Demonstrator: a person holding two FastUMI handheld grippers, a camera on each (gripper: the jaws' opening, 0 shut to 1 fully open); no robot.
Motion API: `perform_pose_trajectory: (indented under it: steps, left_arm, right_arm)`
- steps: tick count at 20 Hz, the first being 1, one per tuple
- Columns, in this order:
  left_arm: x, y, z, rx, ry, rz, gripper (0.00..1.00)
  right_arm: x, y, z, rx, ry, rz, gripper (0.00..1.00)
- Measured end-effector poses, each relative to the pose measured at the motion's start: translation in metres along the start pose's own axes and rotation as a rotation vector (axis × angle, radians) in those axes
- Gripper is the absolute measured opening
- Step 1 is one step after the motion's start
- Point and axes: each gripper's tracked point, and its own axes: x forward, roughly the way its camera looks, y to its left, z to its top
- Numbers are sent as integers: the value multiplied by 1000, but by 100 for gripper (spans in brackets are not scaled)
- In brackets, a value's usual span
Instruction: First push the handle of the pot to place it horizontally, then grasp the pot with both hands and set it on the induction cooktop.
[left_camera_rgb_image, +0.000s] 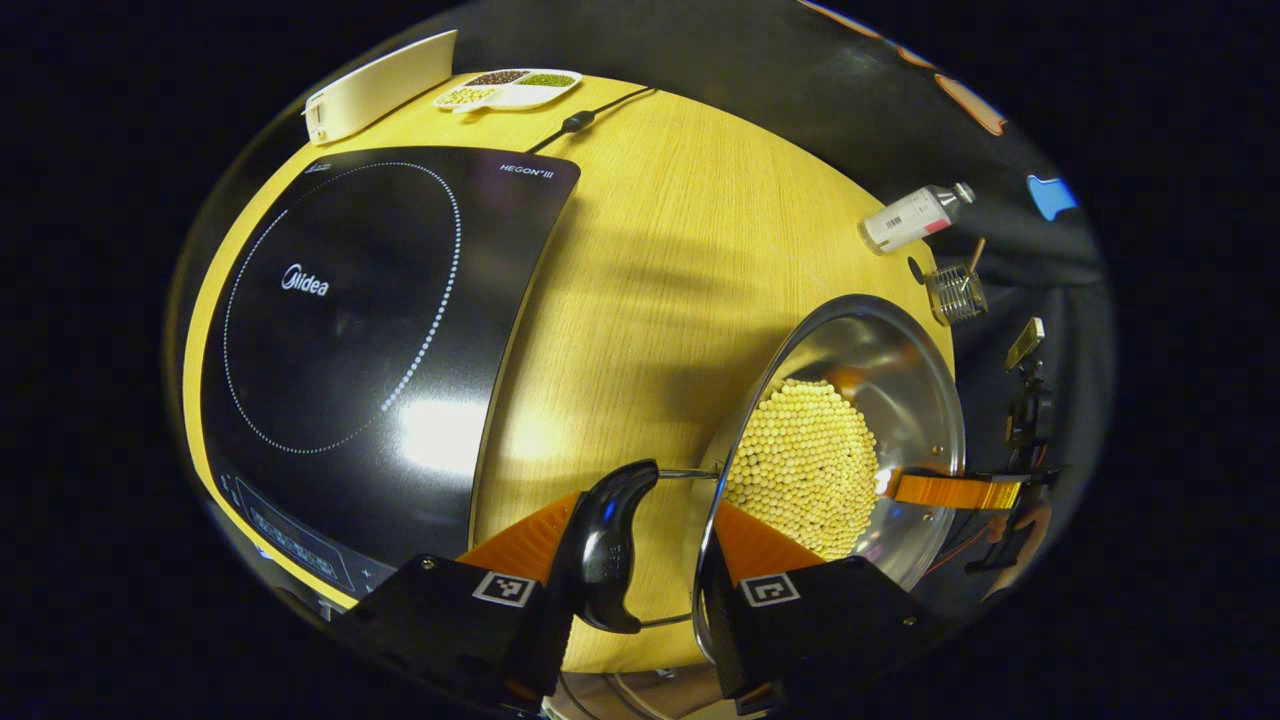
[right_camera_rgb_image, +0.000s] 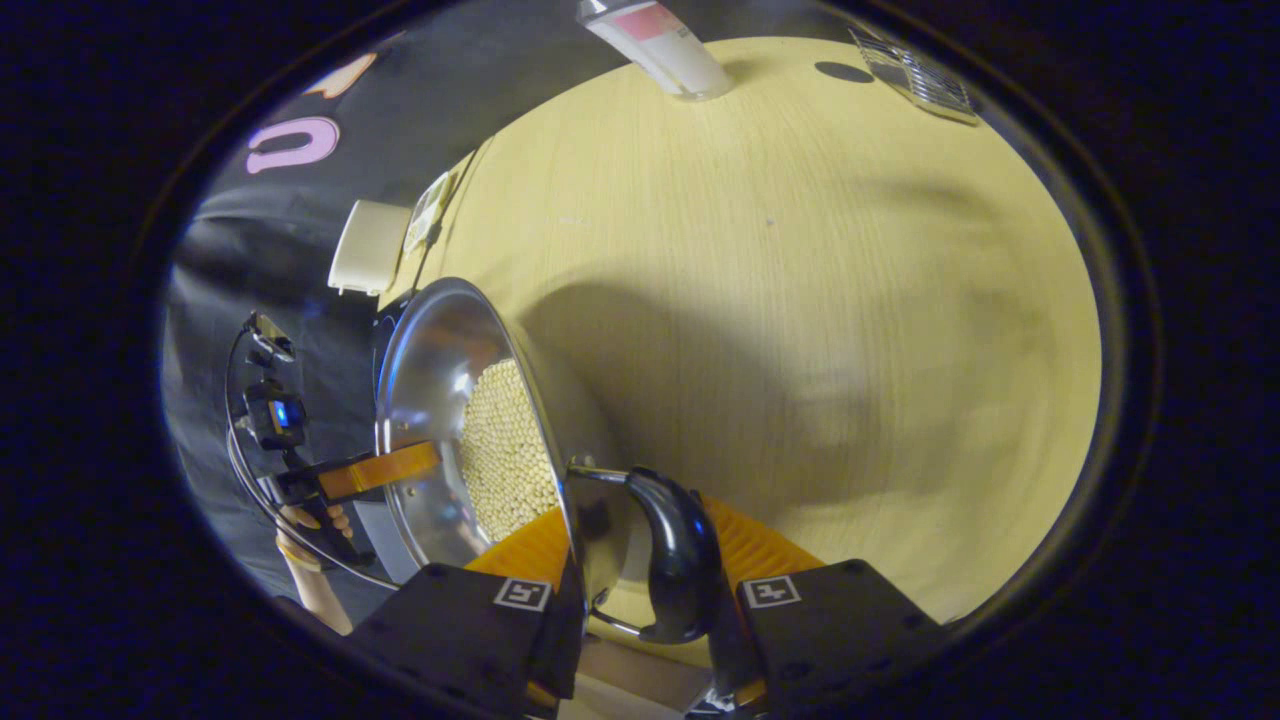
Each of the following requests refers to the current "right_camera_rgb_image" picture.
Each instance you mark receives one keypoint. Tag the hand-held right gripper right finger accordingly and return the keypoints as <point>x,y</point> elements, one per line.
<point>830,630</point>

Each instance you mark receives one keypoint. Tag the black induction cooktop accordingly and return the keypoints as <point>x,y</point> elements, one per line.
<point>383,345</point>

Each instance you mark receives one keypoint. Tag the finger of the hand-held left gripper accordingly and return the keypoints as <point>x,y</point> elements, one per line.
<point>380,468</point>

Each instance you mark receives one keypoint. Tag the divided white dish of beans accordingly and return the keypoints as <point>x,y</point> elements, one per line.
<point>428,212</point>

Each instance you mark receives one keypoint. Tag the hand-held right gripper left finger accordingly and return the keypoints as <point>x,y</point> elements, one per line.
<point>558,650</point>

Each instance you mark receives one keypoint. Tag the white toaster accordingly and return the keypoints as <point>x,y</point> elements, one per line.
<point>370,248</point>

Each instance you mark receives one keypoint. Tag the white bottle with pink label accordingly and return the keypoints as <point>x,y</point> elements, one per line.
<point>665,45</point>

